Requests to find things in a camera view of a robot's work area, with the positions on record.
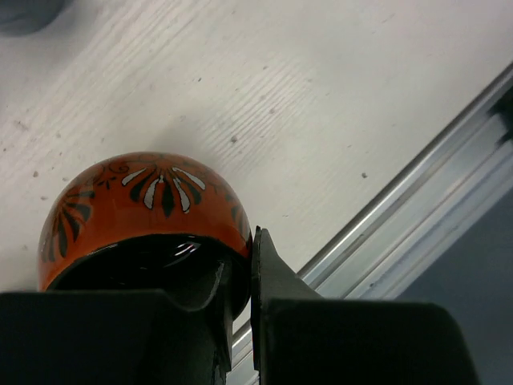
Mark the aluminium mounting rail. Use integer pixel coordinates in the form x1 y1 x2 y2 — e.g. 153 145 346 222
228 67 512 384

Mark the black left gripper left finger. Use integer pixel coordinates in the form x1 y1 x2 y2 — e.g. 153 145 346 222
1 259 233 384

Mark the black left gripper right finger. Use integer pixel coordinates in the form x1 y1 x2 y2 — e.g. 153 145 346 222
251 228 479 384

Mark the orange round mug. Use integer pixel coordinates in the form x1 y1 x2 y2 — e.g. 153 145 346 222
37 151 254 322

